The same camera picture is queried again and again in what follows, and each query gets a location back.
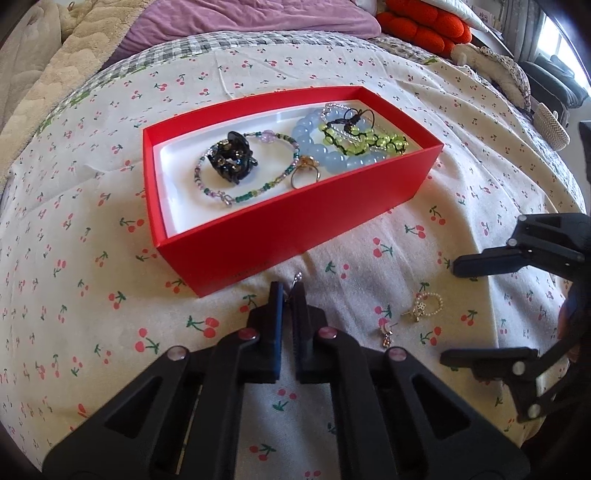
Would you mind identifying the woven basket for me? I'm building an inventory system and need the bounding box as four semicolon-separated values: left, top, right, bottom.
531;102;572;151

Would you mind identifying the pale blue bead bracelet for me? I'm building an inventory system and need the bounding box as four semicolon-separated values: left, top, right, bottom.
292;110;389;175

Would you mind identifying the cherry print bed sheet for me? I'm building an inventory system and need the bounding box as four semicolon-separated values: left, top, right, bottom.
0;34;587;480

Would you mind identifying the black hair claw clip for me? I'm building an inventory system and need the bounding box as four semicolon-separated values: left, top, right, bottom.
204;131;259;185

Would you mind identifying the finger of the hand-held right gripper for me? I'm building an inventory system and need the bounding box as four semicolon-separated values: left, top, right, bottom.
452;213;587;280
440;286;583;423

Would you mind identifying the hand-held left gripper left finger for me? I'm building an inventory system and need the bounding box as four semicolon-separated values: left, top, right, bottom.
41;281;283;480

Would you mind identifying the orange knotted cushion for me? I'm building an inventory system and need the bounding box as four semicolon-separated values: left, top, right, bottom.
376;0;472;58

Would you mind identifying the white printed pillow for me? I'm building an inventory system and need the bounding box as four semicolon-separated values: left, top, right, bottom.
431;0;504;35

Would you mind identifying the red cardboard box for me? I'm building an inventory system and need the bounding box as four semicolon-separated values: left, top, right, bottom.
142;86;444;298

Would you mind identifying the grey curtain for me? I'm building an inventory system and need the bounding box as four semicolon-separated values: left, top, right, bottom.
499;0;561;61

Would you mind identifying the pink dangle earring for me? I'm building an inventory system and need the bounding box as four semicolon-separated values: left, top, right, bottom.
378;319;397;349

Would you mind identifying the clear bead bracelet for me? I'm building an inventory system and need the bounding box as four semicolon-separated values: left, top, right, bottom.
321;102;375;141

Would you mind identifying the small silver earring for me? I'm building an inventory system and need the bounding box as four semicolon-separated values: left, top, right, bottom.
283;272;303;305

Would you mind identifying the dark grey armchair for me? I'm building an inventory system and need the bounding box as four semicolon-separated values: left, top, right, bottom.
522;55;589;109

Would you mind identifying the multicolour seed bead bracelet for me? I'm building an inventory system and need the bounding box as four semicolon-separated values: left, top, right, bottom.
193;130;302;207

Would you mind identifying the pearl bead flower ring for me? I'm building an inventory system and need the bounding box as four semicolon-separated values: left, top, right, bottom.
401;292;444;324

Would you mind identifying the purple pillow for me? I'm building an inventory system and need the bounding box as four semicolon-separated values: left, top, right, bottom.
117;0;384;56

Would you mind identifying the cream quilted blanket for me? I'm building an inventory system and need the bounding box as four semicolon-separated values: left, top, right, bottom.
0;0;139;134

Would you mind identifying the green bead black cord bracelet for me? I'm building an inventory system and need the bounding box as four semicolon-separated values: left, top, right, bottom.
322;119;409;155

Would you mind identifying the gold ring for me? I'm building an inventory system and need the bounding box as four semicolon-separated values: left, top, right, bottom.
290;155;324;190

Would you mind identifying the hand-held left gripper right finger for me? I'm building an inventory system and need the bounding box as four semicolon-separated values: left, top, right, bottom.
291;281;532;480

